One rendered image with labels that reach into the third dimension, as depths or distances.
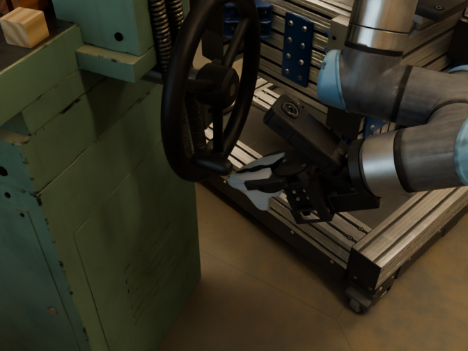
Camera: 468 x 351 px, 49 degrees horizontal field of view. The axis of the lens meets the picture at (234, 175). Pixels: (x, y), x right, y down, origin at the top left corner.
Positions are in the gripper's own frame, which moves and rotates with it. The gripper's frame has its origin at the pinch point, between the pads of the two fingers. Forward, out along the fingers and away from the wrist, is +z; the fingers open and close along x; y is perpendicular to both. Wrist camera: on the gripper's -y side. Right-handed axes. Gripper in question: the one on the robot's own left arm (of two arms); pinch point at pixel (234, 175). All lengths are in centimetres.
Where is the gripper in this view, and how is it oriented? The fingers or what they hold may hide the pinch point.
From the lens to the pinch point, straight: 73.6
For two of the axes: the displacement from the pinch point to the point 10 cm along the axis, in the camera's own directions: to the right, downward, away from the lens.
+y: 4.5, 8.0, 4.0
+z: -7.8, 1.4, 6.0
